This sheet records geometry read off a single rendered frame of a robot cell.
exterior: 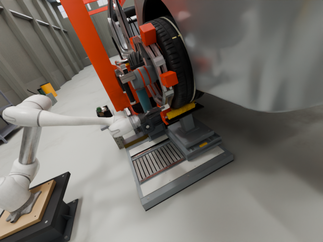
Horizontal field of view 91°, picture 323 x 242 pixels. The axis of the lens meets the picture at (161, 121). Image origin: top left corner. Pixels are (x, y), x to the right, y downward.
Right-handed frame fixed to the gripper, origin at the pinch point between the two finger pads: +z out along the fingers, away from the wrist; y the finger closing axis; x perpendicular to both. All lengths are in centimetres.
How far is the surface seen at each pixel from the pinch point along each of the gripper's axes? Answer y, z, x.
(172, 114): -12.9, 6.3, -3.6
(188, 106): -12.7, 21.3, -3.2
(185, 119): -31.0, 19.1, -8.1
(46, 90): -521, -288, 484
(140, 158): -66, -33, -16
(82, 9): 10, -22, 101
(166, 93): 12.3, 2.5, 4.2
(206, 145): -31, 24, -37
